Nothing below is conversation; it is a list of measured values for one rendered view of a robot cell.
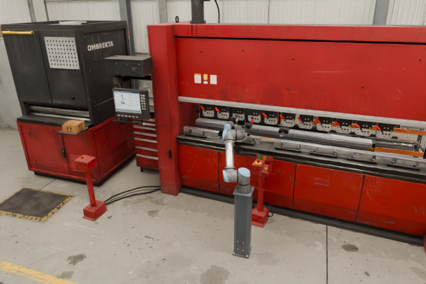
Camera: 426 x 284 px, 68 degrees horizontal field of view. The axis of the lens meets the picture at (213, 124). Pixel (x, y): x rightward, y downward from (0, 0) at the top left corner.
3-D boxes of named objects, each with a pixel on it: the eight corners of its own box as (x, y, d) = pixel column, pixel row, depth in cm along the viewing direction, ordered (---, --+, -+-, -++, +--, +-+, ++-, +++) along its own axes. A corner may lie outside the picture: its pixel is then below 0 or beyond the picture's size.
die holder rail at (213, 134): (183, 134, 426) (183, 127, 422) (186, 132, 431) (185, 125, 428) (217, 139, 408) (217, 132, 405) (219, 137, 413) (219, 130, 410)
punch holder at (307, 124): (298, 127, 361) (299, 114, 355) (299, 125, 368) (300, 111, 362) (312, 129, 355) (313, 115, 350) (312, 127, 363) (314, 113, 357)
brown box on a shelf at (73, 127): (56, 132, 406) (54, 123, 402) (70, 125, 429) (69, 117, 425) (75, 135, 397) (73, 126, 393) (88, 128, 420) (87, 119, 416)
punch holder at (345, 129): (335, 132, 347) (337, 118, 341) (335, 129, 354) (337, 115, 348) (350, 134, 341) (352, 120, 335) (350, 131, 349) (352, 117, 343)
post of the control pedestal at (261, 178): (257, 210, 387) (258, 172, 368) (258, 208, 392) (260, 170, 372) (261, 212, 385) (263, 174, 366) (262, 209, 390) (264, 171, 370)
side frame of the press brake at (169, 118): (160, 193, 449) (146, 25, 366) (187, 166, 522) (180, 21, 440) (176, 196, 440) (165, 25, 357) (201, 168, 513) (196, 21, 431)
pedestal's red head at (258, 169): (251, 173, 367) (251, 160, 360) (255, 167, 380) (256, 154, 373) (267, 177, 358) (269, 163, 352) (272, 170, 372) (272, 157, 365)
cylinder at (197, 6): (187, 23, 374) (185, -20, 357) (196, 22, 396) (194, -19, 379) (213, 24, 362) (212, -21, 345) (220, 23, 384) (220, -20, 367)
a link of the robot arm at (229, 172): (238, 180, 300) (236, 127, 319) (222, 180, 300) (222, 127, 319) (238, 183, 311) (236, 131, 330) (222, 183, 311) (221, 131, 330)
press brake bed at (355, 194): (179, 193, 448) (176, 139, 419) (186, 185, 467) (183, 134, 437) (423, 247, 343) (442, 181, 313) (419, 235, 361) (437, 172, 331)
